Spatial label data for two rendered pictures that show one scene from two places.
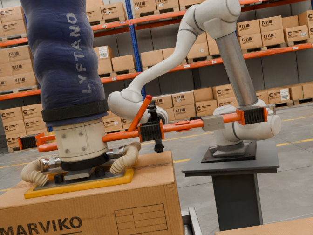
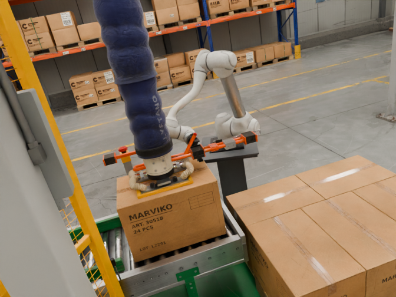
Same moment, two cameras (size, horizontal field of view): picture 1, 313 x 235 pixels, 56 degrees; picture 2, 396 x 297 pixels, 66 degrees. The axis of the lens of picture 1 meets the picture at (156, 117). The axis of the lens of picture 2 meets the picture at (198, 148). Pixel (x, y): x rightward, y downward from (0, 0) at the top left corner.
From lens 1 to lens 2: 1.01 m
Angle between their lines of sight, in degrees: 21
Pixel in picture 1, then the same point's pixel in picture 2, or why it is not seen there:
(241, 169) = (236, 156)
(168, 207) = (214, 192)
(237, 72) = (234, 98)
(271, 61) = (237, 23)
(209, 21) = (217, 68)
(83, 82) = (162, 133)
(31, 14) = (131, 99)
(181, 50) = (198, 86)
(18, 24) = not seen: outside the picture
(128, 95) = (170, 123)
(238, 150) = not seen: hidden behind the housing
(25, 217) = (142, 208)
